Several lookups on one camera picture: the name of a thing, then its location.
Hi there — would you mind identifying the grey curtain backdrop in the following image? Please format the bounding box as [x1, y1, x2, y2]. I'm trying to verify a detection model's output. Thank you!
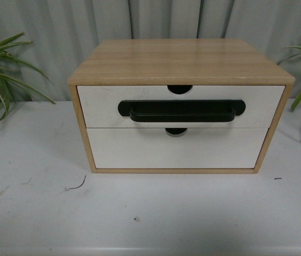
[0, 1, 301, 101]

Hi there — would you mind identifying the white drawer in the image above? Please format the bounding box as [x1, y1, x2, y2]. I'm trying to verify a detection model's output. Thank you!
[77, 85, 284, 128]
[88, 128, 267, 169]

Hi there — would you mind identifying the left green spider plant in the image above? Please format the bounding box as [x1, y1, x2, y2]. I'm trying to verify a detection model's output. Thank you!
[0, 32, 55, 121]

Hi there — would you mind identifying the black drawer handle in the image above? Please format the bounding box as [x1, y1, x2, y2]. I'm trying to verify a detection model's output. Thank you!
[118, 100, 246, 123]

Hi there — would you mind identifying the wooden two-drawer cabinet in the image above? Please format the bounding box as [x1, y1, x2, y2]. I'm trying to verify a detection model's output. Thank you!
[68, 39, 294, 174]

